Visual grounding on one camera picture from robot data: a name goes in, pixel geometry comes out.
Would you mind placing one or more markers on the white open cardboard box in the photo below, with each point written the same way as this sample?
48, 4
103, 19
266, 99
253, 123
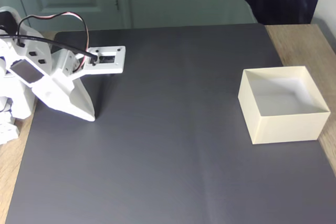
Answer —
286, 128

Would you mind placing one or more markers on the dark metal door hinge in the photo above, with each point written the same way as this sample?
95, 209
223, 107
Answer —
116, 1

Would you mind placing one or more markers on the dark grey table mat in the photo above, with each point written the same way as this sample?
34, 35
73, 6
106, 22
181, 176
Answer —
157, 142

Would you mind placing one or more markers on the white gripper camera mount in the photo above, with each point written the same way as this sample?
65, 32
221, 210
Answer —
119, 66

